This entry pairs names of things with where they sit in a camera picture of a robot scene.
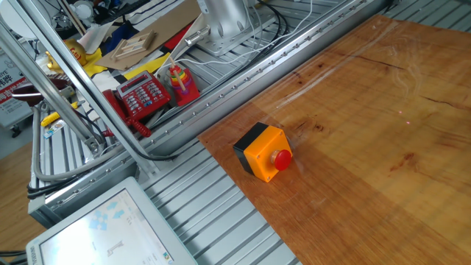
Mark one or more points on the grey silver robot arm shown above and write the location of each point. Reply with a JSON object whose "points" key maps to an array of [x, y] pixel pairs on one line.
{"points": [[224, 14]]}

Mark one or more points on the red toy telephone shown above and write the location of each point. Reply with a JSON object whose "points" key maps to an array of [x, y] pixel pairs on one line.
{"points": [[143, 95]]}

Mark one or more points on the red telephone handset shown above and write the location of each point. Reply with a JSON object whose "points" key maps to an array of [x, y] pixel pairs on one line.
{"points": [[112, 101]]}

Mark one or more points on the orange emergency stop button box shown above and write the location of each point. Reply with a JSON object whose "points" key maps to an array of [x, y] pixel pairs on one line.
{"points": [[263, 154]]}

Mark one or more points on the silver robot mounting plate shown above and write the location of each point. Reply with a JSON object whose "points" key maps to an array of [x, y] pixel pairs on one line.
{"points": [[221, 46]]}

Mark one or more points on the red sheet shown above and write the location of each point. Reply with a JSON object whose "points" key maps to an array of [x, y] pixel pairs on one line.
{"points": [[178, 38]]}

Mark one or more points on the yellow paper sheet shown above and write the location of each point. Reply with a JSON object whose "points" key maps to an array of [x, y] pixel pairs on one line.
{"points": [[147, 66]]}

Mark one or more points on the brown cardboard sheet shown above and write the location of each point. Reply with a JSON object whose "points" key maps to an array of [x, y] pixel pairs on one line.
{"points": [[165, 29]]}

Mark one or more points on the small wooden rack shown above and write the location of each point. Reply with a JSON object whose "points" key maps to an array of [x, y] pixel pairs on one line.
{"points": [[132, 46]]}

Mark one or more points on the dark blue cloth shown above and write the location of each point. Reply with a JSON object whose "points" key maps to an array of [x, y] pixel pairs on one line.
{"points": [[117, 35]]}

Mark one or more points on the white touchscreen teach pendant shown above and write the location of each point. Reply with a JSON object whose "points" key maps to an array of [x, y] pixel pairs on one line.
{"points": [[110, 228]]}

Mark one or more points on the golden piggy bank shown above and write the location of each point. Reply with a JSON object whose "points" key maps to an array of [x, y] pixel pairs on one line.
{"points": [[75, 51]]}

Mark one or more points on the small printed packet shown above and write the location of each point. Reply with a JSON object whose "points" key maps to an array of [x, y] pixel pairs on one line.
{"points": [[55, 129]]}

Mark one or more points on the dark maroon bowl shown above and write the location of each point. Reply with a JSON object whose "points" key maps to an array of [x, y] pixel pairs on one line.
{"points": [[33, 92]]}

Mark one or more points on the white sign with red banner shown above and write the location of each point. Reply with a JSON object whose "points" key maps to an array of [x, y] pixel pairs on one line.
{"points": [[11, 110]]}

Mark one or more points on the bolted aluminium table rail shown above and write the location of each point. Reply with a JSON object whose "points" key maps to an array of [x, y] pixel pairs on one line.
{"points": [[221, 106]]}

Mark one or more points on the long aluminium frame post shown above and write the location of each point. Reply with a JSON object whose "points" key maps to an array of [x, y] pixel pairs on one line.
{"points": [[86, 88]]}

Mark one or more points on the short aluminium frame strut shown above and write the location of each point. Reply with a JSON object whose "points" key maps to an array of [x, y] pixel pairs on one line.
{"points": [[44, 85]]}

